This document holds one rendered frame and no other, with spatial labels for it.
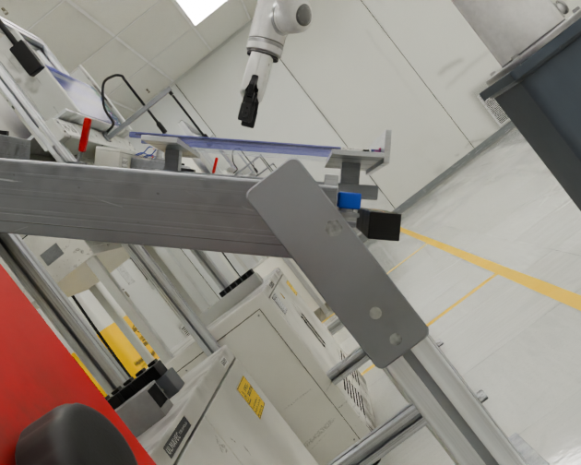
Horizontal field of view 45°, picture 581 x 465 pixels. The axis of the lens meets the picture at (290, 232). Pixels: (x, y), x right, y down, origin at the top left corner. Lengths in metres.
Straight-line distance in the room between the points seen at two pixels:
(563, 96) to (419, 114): 7.64
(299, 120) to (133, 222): 8.15
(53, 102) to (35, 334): 2.04
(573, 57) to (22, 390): 1.05
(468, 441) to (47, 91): 1.93
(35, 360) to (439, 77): 8.68
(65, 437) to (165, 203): 0.39
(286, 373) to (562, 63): 1.25
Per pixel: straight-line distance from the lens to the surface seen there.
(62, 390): 0.27
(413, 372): 0.55
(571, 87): 1.18
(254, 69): 1.63
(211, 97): 8.86
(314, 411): 2.12
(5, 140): 1.25
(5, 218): 0.63
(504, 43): 1.22
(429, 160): 8.77
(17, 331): 0.27
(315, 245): 0.53
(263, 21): 1.67
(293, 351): 2.07
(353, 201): 0.94
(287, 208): 0.53
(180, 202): 0.58
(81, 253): 2.15
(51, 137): 2.14
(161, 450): 0.81
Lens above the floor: 0.72
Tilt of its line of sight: level
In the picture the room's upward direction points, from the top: 38 degrees counter-clockwise
